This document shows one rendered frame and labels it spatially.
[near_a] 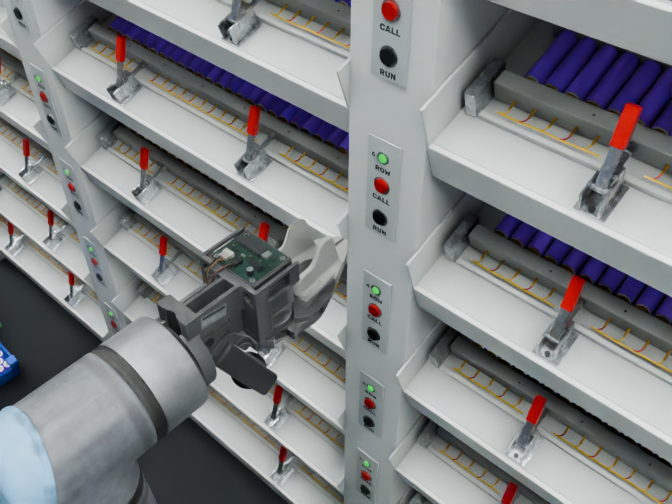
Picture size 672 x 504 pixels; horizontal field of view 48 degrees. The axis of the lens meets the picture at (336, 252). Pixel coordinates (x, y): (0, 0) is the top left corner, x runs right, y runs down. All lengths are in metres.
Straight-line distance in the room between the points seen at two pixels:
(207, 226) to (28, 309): 1.05
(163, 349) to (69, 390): 0.07
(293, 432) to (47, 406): 0.83
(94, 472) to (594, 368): 0.47
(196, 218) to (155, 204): 0.08
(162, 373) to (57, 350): 1.44
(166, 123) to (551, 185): 0.59
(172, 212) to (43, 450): 0.70
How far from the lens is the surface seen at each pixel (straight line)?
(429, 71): 0.67
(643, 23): 0.56
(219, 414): 1.63
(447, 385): 0.97
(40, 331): 2.09
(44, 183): 1.66
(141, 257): 1.43
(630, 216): 0.65
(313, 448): 1.35
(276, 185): 0.95
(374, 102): 0.72
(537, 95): 0.70
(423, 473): 1.12
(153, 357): 0.60
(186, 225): 1.19
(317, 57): 0.81
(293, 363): 1.22
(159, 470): 1.76
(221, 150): 1.01
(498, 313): 0.80
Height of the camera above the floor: 1.48
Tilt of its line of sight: 44 degrees down
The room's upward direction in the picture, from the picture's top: straight up
